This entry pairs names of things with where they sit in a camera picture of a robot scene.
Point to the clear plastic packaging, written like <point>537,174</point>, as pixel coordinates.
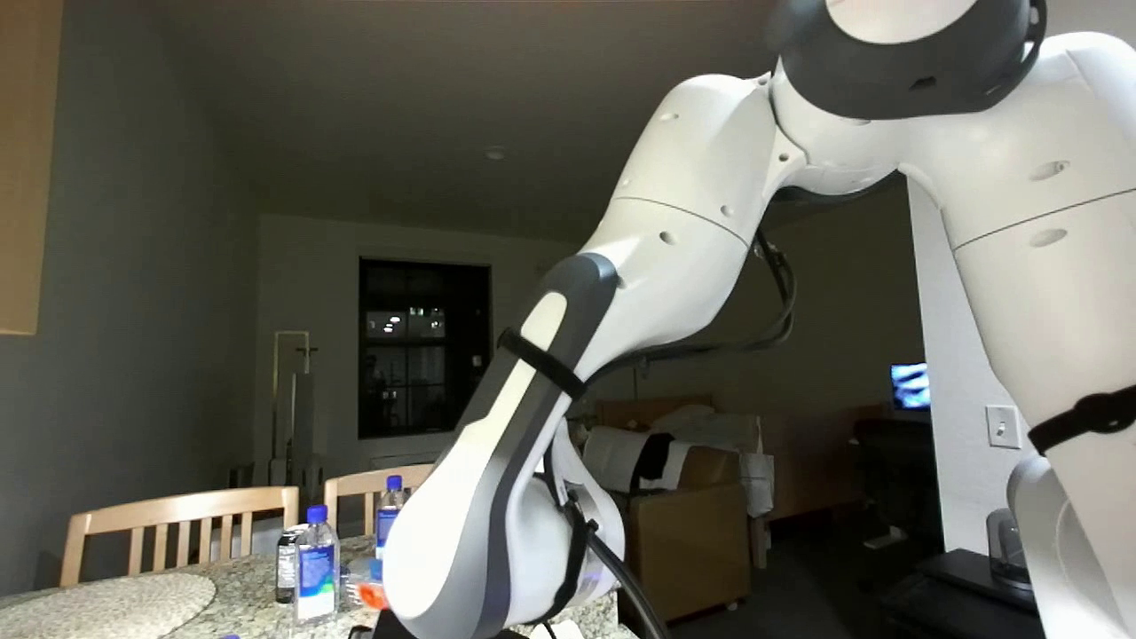
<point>365,591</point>

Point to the light wooden chair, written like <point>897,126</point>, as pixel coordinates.
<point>358,485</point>
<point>180,508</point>

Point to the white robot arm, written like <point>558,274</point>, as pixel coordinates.
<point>710,214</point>

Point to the blue label water bottle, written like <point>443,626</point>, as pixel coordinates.
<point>387,521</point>
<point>315,573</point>

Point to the wooden dresser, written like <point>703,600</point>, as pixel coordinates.
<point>697,545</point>

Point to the lit blue screen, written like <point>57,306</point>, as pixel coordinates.
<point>910,384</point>

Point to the small dark bottle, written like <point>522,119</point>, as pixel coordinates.
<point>284,569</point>

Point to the dark TV stand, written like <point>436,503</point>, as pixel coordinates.
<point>889,475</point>

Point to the dark window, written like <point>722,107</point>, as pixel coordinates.
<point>427,355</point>

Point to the wooden upper cabinet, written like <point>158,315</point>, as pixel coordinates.
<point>26,164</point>

